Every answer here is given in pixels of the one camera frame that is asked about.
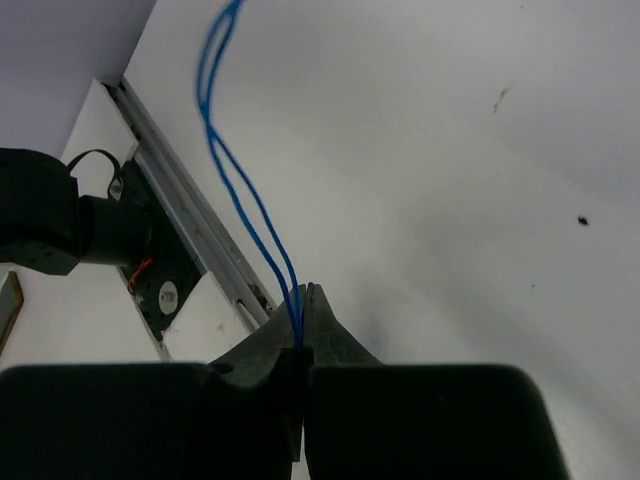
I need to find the blue headphone cable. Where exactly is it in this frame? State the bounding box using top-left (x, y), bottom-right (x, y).
top-left (195, 0), bottom-right (307, 354)

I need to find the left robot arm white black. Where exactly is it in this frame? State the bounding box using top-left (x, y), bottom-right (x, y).
top-left (1, 148), bottom-right (152, 276)

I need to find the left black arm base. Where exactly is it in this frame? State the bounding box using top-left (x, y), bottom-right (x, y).
top-left (120, 160), bottom-right (202, 341)

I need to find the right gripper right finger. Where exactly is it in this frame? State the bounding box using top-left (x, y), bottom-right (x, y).
top-left (303, 284), bottom-right (569, 479)

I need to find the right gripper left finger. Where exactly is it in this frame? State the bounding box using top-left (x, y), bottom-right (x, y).
top-left (0, 283), bottom-right (307, 480)

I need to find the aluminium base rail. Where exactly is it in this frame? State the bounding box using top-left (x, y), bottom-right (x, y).
top-left (112, 80), bottom-right (274, 332)

